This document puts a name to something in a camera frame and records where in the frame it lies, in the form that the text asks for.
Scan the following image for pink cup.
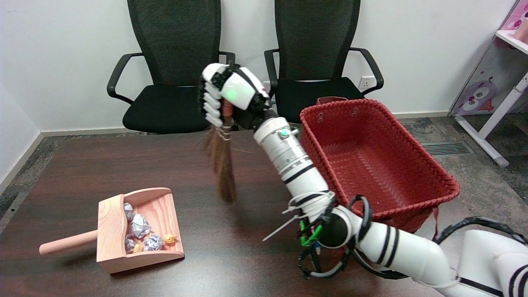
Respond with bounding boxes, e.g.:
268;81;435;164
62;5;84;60
514;19;528;44

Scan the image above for black elbow cable bundle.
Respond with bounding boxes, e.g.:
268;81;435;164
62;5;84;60
297;195;374;281

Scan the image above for red woven basket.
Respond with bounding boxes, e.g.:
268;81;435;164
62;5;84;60
300;96;460;240

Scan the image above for floor vent grille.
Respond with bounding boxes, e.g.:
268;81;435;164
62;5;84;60
419;141;475;156

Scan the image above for green cable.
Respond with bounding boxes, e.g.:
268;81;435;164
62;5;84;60
299;221;325;247

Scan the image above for pink white kids desk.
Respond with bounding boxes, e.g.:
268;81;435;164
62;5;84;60
449;0;528;167

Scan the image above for black mesh office chair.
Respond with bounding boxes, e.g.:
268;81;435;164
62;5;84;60
264;0;384;124
107;0;240;134

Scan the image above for black sleeved cable loop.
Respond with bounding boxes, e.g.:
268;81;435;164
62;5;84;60
433;217;528;248

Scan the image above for small brown straw broom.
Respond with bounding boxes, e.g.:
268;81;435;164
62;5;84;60
203;101;239;203

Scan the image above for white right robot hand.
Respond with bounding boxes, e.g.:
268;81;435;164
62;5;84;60
199;63;275;130

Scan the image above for wooden dustpan with handle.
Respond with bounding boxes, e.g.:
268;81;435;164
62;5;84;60
39;188;185;274

